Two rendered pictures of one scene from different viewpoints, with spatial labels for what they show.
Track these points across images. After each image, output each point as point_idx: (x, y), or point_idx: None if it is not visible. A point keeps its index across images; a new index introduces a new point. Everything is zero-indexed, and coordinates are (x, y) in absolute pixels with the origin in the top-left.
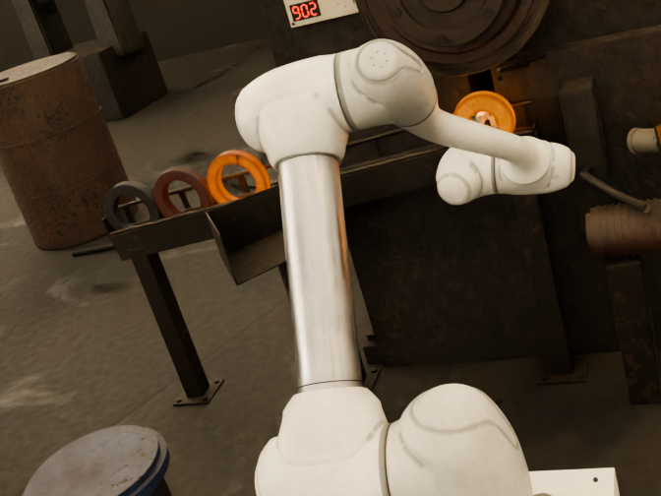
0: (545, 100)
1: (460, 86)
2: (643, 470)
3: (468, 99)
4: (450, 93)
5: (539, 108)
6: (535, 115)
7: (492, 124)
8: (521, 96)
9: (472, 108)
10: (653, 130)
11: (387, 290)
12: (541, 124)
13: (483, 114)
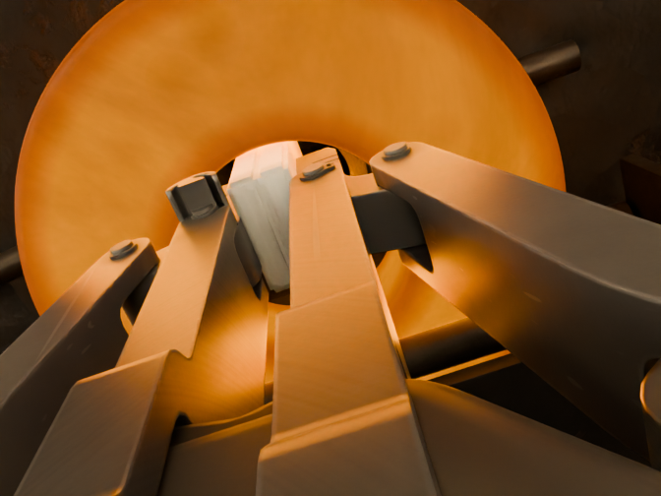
0: (649, 41)
1: (84, 21)
2: None
3: (116, 32)
4: (32, 90)
5: (611, 101)
6: (587, 150)
7: (550, 235)
8: (501, 37)
9: (177, 123)
10: None
11: None
12: (621, 198)
13: (292, 164)
